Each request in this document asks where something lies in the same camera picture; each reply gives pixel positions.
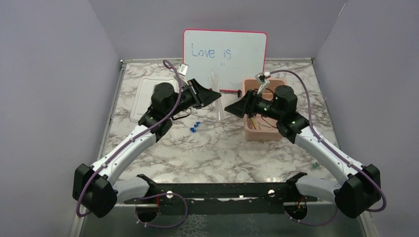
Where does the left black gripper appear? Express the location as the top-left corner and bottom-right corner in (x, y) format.
(166, 78), (221, 118)

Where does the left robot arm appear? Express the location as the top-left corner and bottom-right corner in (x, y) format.
(72, 79), (221, 218)

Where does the blue-capped test tube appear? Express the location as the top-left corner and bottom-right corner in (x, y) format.
(194, 120), (216, 127)
(190, 127), (211, 133)
(191, 128), (211, 133)
(194, 122), (214, 129)

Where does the pink-framed whiteboard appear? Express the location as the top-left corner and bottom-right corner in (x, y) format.
(183, 29), (268, 90)

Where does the glass pipette bundle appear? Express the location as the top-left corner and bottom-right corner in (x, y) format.
(209, 70), (226, 121)

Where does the pink plastic bin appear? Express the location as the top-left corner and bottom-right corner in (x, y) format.
(243, 78), (287, 141)

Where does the white plastic bin lid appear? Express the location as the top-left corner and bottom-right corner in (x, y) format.
(130, 76), (178, 122)

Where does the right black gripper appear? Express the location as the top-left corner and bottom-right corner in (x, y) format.
(224, 89), (283, 121)

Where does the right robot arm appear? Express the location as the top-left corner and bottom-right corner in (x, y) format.
(225, 85), (387, 218)

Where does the black base frame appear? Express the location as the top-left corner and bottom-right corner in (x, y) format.
(124, 172), (317, 215)

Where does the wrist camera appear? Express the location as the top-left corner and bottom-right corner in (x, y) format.
(255, 71), (271, 95)
(177, 63), (188, 76)

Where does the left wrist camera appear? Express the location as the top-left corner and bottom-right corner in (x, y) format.
(177, 63), (188, 76)

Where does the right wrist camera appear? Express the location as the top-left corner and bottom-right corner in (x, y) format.
(255, 71), (271, 95)

